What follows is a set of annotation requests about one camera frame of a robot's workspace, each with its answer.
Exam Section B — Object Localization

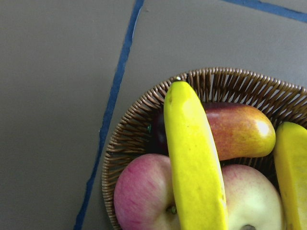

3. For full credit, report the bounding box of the pale green apple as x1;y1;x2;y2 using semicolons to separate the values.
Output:
222;164;285;230

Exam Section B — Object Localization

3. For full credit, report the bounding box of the red yellow mango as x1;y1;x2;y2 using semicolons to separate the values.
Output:
203;102;276;161

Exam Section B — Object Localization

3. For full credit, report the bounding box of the yellow banana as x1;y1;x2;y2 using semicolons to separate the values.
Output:
273;122;307;230
164;81;228;230

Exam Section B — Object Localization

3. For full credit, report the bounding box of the pink red apple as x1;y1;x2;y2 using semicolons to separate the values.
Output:
114;154;180;230

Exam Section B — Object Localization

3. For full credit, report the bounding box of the brown wicker basket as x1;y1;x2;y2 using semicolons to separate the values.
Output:
101;67;307;230

